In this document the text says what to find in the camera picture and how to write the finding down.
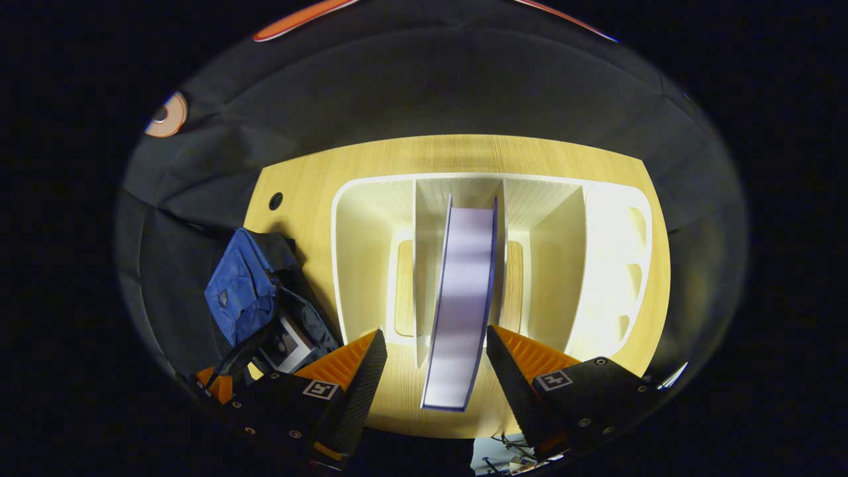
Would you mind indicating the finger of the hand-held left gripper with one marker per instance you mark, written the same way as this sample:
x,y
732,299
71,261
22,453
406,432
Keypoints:
x,y
222,385

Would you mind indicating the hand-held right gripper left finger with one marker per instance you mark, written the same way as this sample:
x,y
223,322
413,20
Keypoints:
x,y
361,397

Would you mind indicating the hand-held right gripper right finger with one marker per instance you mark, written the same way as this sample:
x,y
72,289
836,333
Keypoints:
x,y
510,384

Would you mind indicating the grey white book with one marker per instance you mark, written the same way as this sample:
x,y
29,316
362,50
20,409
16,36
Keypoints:
x,y
288,344

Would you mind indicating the blue schoolbag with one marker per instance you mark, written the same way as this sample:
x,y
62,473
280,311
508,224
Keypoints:
x,y
242,291

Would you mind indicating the blue-edged book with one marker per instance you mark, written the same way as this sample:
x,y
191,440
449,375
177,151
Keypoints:
x,y
464,298

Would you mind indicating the white bookshelf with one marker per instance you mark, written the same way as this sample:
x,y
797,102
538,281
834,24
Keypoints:
x,y
609,265

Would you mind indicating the black table grommet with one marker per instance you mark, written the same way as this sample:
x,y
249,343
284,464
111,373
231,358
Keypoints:
x,y
275,201

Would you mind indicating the black backdrop cloth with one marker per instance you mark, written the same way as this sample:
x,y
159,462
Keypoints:
x,y
430,86

